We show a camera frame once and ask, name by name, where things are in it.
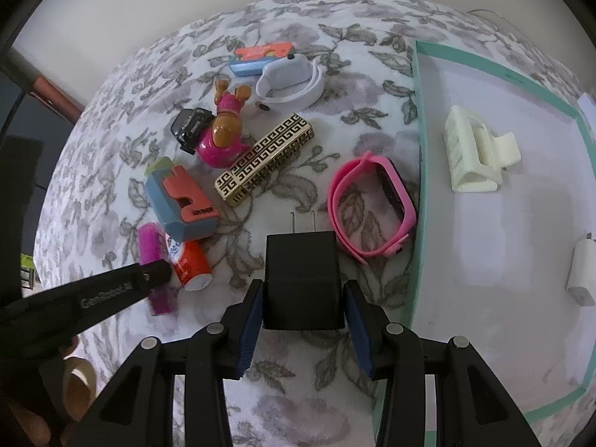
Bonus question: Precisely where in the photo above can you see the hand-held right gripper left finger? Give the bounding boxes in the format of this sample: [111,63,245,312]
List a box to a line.
[65,279,266,447]

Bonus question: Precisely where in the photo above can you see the magenta hair roller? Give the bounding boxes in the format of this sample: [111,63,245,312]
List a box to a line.
[139,222,178,316]

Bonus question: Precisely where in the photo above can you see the black power adapter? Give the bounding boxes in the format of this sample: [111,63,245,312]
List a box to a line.
[263,210,348,331]

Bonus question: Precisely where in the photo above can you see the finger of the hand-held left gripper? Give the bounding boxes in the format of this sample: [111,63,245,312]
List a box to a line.
[137,259,172,295]

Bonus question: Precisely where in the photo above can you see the cream hair claw clip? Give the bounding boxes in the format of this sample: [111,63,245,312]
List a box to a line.
[443,105,521,193]

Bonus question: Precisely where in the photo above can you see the beige slipper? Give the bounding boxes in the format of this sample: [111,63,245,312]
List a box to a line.
[60,356,98,424]

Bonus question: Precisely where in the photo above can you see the pink dog toy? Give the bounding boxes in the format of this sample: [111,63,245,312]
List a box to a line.
[196,79,254,168]

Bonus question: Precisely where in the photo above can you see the pink smartwatch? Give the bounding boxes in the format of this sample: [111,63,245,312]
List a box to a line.
[327,150,417,261]

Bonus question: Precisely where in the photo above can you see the red white tube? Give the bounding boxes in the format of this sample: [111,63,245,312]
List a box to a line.
[167,235,214,292]

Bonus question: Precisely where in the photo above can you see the brown wooden furniture edge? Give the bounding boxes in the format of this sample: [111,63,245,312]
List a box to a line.
[32,76,85,125]

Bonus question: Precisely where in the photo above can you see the white power adapter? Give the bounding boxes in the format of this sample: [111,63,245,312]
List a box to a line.
[565,233,596,307]

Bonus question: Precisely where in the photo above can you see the floral blanket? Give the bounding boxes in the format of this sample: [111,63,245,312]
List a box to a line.
[32,0,583,447]

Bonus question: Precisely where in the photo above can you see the gold patterned box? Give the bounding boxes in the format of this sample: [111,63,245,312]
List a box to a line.
[214,112,315,206]

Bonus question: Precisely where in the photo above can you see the blue orange utility knife box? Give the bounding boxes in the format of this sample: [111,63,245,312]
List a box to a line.
[228,42,299,76]

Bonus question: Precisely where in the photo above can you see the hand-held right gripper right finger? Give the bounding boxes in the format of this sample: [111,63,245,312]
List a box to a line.
[342,279,543,447]

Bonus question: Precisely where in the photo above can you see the black toy car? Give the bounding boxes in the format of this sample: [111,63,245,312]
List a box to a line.
[171,108,216,154]

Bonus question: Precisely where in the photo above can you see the white smartwatch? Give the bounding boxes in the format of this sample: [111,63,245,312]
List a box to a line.
[254,51,324,111]

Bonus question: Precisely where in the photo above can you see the white cable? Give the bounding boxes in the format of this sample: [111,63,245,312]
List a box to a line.
[466,7,517,33]

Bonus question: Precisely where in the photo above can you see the blue orange toy block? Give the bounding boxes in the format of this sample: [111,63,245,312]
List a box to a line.
[145,157,221,243]

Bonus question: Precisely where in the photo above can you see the teal rimmed white tray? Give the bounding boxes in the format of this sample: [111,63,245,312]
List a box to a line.
[372,39,596,447]

